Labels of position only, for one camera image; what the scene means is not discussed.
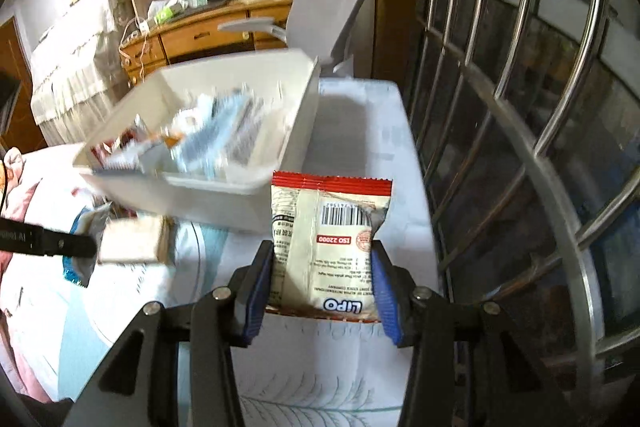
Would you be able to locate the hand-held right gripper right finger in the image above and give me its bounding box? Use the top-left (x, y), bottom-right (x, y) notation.
top-left (370, 239), bottom-right (576, 427)

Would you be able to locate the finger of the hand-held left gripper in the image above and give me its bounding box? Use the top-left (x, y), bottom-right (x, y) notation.
top-left (0, 217), bottom-right (98, 260)

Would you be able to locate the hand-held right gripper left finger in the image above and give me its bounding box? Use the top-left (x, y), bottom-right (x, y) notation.
top-left (62, 239), bottom-right (276, 427)

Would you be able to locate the silver blue snack packet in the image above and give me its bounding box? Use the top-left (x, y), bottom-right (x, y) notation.
top-left (62, 202), bottom-right (113, 290)

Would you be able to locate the cream snack packet red edge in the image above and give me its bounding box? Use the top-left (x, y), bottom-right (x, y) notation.
top-left (270, 170), bottom-right (394, 324)

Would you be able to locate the white plastic bin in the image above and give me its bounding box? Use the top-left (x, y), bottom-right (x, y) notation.
top-left (72, 48), bottom-right (321, 235)

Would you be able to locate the pile of mixed packets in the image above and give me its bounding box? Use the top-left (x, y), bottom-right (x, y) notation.
top-left (90, 89), bottom-right (281, 180)

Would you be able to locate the pink blanket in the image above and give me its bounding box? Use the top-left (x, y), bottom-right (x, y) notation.
top-left (0, 147), bottom-right (51, 403)

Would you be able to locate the beige flat snack packet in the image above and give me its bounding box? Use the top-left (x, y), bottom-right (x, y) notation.
top-left (97, 214), bottom-right (176, 265)

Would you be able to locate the tree print tablecloth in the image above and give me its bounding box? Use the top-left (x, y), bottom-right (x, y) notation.
top-left (0, 79), bottom-right (436, 427)

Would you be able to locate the white lace cloth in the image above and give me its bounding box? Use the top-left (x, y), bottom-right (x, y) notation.
top-left (30, 0), bottom-right (133, 142)

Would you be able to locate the wooden door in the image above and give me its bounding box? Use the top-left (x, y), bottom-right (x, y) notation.
top-left (0, 17), bottom-right (48, 152)

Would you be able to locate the metal window grille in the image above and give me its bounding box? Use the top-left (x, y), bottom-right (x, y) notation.
top-left (405, 0), bottom-right (640, 408)

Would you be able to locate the wooden desk with drawers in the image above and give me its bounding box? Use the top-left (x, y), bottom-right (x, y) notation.
top-left (120, 0), bottom-right (296, 88)

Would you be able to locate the green white box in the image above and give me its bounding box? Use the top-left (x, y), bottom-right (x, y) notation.
top-left (152, 0), bottom-right (188, 25)

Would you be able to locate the white cable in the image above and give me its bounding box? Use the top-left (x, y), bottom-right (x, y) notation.
top-left (117, 2), bottom-right (151, 78)

